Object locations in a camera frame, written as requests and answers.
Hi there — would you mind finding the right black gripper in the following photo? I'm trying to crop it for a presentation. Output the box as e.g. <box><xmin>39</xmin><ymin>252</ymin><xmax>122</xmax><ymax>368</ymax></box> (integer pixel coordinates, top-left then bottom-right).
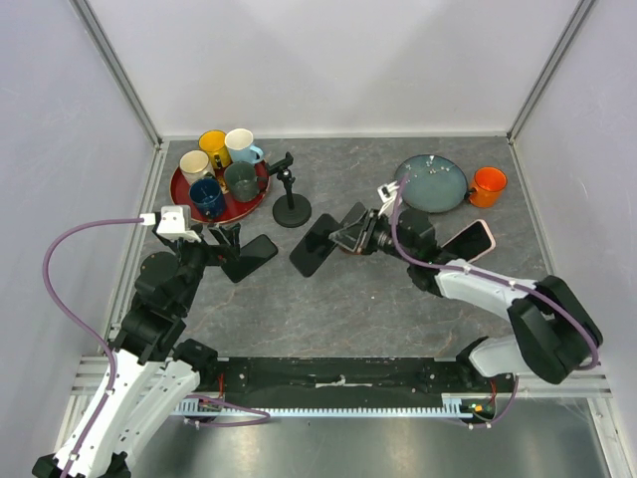
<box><xmin>329</xmin><ymin>208</ymin><xmax>415</xmax><ymax>265</ymax></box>

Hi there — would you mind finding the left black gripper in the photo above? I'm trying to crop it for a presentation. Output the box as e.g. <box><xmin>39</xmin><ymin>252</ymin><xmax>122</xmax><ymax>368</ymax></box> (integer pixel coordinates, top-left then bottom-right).
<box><xmin>164</xmin><ymin>221</ymin><xmax>241</xmax><ymax>313</ymax></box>

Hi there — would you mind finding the black round base phone stand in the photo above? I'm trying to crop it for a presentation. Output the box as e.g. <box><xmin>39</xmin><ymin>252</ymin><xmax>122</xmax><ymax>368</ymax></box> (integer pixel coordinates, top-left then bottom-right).
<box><xmin>266</xmin><ymin>151</ymin><xmax>312</xmax><ymax>228</ymax></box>

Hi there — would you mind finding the pink cased phone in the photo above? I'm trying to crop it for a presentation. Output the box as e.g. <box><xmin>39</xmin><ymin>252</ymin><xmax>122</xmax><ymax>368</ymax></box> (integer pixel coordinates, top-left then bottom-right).
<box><xmin>442</xmin><ymin>219</ymin><xmax>496</xmax><ymax>262</ymax></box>

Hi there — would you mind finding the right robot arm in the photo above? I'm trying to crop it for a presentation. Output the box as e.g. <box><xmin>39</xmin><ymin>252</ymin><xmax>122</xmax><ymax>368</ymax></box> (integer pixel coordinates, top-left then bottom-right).
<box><xmin>329</xmin><ymin>209</ymin><xmax>603</xmax><ymax>392</ymax></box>

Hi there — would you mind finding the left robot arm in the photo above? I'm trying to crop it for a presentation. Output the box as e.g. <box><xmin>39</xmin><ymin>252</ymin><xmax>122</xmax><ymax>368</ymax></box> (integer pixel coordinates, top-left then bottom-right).
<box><xmin>32</xmin><ymin>209</ymin><xmax>240</xmax><ymax>477</ymax></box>

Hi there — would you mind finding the dark blue mug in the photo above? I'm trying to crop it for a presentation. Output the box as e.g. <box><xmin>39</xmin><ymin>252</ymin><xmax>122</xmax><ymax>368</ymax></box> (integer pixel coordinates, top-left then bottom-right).
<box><xmin>188</xmin><ymin>177</ymin><xmax>227</xmax><ymax>220</ymax></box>

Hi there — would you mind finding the grey green mug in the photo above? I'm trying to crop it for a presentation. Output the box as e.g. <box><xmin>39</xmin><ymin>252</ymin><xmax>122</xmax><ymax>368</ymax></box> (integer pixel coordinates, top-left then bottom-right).
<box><xmin>224</xmin><ymin>162</ymin><xmax>269</xmax><ymax>203</ymax></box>

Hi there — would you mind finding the red round tray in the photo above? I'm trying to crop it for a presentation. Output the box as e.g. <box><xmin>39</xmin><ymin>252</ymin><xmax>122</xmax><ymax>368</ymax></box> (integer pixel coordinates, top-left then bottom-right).
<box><xmin>169</xmin><ymin>161</ymin><xmax>270</xmax><ymax>224</ymax></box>

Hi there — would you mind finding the blue ceramic plate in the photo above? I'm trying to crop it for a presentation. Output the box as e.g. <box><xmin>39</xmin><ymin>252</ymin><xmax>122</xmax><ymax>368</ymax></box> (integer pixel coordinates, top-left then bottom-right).
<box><xmin>394</xmin><ymin>154</ymin><xmax>469</xmax><ymax>214</ymax></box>

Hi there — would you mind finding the cream white mug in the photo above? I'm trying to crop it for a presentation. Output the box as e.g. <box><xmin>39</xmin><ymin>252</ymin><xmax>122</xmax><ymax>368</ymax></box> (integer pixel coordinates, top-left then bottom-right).
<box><xmin>179</xmin><ymin>150</ymin><xmax>215</xmax><ymax>185</ymax></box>

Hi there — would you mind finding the light blue mug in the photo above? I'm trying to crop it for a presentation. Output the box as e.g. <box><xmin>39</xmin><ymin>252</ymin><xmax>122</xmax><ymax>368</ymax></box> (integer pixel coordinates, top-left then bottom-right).
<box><xmin>225</xmin><ymin>128</ymin><xmax>264</xmax><ymax>165</ymax></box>

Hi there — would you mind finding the yellow mug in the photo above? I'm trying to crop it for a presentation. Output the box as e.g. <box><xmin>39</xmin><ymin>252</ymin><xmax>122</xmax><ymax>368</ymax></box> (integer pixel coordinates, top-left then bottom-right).
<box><xmin>198</xmin><ymin>129</ymin><xmax>232</xmax><ymax>169</ymax></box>

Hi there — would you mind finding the orange mug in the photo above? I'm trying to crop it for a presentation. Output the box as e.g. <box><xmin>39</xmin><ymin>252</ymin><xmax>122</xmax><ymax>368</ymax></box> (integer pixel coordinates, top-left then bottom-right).
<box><xmin>468</xmin><ymin>166</ymin><xmax>508</xmax><ymax>208</ymax></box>

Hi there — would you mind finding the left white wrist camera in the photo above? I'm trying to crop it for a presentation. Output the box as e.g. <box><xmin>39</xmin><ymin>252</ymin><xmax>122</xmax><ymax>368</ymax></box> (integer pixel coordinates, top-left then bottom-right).
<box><xmin>138</xmin><ymin>205</ymin><xmax>202</xmax><ymax>243</ymax></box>

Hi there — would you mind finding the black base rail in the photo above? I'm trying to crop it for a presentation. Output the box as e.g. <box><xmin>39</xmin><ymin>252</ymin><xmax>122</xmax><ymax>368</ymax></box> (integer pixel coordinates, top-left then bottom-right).
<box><xmin>212</xmin><ymin>358</ymin><xmax>490</xmax><ymax>408</ymax></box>

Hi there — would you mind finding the white cable duct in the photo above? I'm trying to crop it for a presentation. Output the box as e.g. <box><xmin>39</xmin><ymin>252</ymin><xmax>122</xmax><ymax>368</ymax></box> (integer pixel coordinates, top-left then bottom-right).
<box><xmin>171</xmin><ymin>396</ymin><xmax>486</xmax><ymax>419</ymax></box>

